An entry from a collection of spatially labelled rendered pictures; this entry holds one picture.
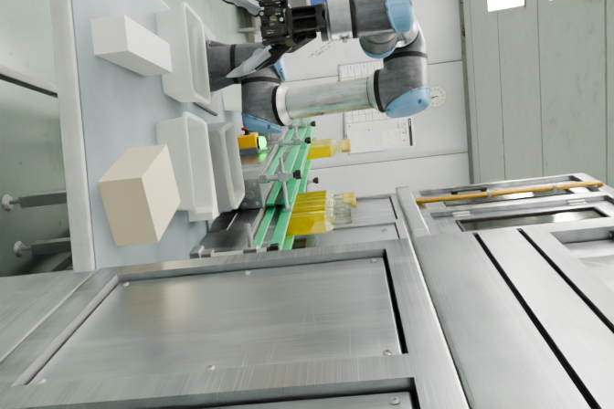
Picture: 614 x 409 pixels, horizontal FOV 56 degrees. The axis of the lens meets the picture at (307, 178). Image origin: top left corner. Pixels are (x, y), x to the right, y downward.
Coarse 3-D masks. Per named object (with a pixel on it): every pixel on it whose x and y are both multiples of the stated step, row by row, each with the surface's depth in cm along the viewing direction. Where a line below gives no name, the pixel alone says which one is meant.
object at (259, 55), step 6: (258, 48) 108; (264, 48) 106; (252, 54) 108; (258, 54) 106; (264, 54) 107; (246, 60) 104; (252, 60) 105; (258, 60) 108; (264, 60) 108; (240, 66) 108; (246, 66) 106; (252, 66) 108; (234, 72) 108; (240, 72) 108; (246, 72) 108
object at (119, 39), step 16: (112, 16) 99; (96, 32) 99; (112, 32) 99; (128, 32) 99; (144, 32) 108; (96, 48) 99; (112, 48) 99; (128, 48) 99; (144, 48) 107; (160, 48) 116; (128, 64) 110; (144, 64) 111; (160, 64) 115
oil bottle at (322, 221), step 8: (296, 216) 174; (304, 216) 173; (312, 216) 173; (320, 216) 172; (328, 216) 172; (296, 224) 173; (304, 224) 173; (312, 224) 173; (320, 224) 173; (328, 224) 173; (288, 232) 174; (296, 232) 174; (304, 232) 174; (312, 232) 174; (320, 232) 174
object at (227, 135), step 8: (224, 128) 153; (232, 128) 167; (224, 136) 152; (232, 136) 167; (224, 144) 152; (232, 144) 168; (224, 152) 152; (232, 152) 168; (224, 160) 154; (232, 160) 169; (232, 168) 169; (240, 168) 170; (232, 176) 170; (240, 176) 170; (240, 184) 171; (232, 192) 155; (240, 192) 170; (232, 200) 155; (240, 200) 164
